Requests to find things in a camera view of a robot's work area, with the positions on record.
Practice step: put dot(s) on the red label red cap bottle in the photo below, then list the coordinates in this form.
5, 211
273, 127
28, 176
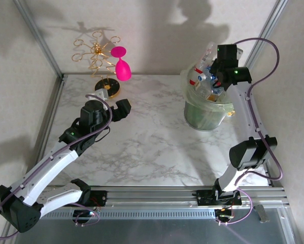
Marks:
205, 57

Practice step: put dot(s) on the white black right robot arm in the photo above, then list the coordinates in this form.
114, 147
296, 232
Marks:
245, 111

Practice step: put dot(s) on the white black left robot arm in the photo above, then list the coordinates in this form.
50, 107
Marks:
47, 171

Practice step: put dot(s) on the mesh bin with green bag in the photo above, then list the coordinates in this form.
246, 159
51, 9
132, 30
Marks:
202, 119

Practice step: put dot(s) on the pink plastic wine glass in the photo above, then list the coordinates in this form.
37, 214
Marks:
123, 72

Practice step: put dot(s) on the small black connector board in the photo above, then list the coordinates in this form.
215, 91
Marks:
90, 213
224, 216

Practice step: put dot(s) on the grey metal latch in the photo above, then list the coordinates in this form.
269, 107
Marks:
261, 214

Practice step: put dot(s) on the aluminium table side rail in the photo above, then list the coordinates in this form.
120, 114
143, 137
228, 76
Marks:
54, 106
268, 178

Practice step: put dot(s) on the aluminium frame post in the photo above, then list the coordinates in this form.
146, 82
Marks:
269, 25
40, 38

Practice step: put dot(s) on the aluminium mounting rail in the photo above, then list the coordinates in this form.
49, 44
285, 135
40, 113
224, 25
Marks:
154, 197

